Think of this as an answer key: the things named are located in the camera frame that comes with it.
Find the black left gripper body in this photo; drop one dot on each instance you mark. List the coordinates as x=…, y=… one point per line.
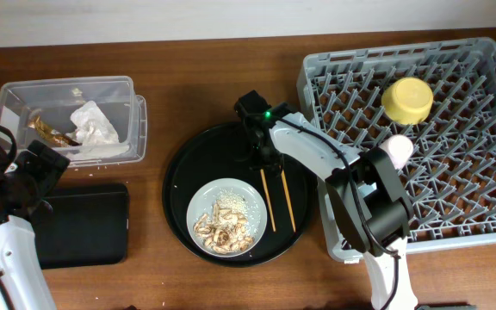
x=40, y=175

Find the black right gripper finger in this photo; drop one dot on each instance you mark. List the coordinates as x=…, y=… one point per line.
x=258, y=165
x=278, y=163

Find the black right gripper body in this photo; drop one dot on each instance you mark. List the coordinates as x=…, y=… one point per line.
x=263, y=152

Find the wooden chopstick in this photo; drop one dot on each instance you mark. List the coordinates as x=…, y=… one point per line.
x=288, y=200
x=268, y=200

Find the white napkin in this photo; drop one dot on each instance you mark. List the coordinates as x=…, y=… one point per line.
x=96, y=133

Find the pink plastic cup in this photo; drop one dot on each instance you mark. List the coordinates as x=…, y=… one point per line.
x=399, y=149

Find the yellow plastic bowl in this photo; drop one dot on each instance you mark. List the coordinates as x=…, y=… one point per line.
x=408, y=101

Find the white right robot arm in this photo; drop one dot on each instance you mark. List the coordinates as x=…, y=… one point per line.
x=369, y=202

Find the clear plastic waste bin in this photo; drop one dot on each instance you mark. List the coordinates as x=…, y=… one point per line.
x=42, y=109

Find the grey dishwasher rack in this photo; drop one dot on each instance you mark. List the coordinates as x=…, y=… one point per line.
x=451, y=177

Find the round black tray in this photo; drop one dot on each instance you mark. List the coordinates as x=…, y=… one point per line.
x=218, y=153

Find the grey plate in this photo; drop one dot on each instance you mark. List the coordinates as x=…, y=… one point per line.
x=203, y=197

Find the food scraps and rice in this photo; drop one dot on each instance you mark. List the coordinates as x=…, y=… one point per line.
x=229, y=227

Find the gold snack wrapper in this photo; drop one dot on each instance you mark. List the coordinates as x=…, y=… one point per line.
x=49, y=134

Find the black rectangular tray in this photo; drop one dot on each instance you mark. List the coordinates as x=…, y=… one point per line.
x=82, y=226

